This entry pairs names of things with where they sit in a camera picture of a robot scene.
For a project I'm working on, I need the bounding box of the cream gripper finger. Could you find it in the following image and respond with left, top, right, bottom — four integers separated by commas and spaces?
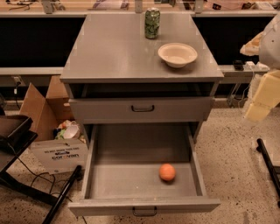
240, 32, 263, 56
244, 70, 280, 122

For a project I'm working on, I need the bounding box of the orange fruit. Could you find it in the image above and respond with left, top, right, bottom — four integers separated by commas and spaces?
159, 164, 176, 181

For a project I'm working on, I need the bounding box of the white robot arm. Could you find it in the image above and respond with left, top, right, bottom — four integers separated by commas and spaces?
240, 13, 280, 122

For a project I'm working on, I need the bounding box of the closed grey upper drawer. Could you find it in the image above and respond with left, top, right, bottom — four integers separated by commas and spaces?
69, 97, 214, 124

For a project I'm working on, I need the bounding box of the open grey middle drawer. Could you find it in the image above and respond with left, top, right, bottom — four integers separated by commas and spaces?
69, 123, 221, 216

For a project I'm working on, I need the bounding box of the white power strip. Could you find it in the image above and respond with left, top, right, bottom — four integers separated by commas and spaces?
244, 61, 269, 71

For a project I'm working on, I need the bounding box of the black small device on ledge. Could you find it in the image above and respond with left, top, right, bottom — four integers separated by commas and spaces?
233, 60, 244, 71

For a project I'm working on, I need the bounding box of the white paper bowl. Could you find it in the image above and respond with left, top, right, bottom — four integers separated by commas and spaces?
157, 43, 198, 68

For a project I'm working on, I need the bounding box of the black bar right floor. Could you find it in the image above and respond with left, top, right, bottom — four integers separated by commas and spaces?
256, 138, 280, 207

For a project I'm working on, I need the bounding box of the green soda can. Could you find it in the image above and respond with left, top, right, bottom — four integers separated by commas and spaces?
144, 7, 160, 39

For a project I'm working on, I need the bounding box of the grey metal cabinet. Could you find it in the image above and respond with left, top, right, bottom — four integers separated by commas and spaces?
60, 12, 223, 135

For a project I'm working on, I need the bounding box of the white cup in box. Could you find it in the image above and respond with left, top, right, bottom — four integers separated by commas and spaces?
63, 125, 80, 139

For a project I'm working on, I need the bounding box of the brown cardboard box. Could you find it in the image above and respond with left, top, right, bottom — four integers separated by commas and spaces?
19, 75, 74, 141

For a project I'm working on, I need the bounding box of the white printed cardboard flap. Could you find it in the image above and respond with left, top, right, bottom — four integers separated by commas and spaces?
31, 139, 88, 174

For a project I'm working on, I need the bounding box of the black stand left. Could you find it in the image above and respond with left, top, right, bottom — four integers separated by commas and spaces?
0, 115, 84, 224

